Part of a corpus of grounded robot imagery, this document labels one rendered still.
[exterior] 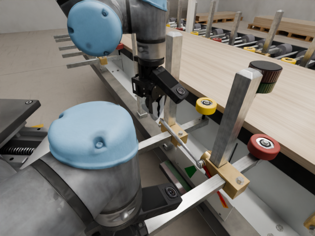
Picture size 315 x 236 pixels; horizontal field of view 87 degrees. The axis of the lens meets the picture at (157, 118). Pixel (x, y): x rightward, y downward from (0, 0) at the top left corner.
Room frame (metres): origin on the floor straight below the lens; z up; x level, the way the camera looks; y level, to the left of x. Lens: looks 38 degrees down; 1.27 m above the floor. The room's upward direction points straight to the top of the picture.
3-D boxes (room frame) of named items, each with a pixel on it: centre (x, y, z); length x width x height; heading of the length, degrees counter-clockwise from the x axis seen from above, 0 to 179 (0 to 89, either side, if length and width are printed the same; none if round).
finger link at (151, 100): (0.43, 0.02, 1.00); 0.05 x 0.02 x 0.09; 141
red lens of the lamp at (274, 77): (0.33, -0.22, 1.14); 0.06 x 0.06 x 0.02
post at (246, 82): (0.30, -0.18, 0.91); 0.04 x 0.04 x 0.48; 31
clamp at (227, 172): (0.29, -0.19, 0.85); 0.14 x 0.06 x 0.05; 31
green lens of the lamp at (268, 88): (0.33, -0.22, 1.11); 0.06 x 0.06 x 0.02
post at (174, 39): (0.52, -0.05, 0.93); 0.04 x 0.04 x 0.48; 31
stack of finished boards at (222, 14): (8.58, -2.53, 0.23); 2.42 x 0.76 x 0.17; 118
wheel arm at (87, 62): (1.32, 0.49, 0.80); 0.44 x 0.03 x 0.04; 121
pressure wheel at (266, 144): (0.34, -0.32, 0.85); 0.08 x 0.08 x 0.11
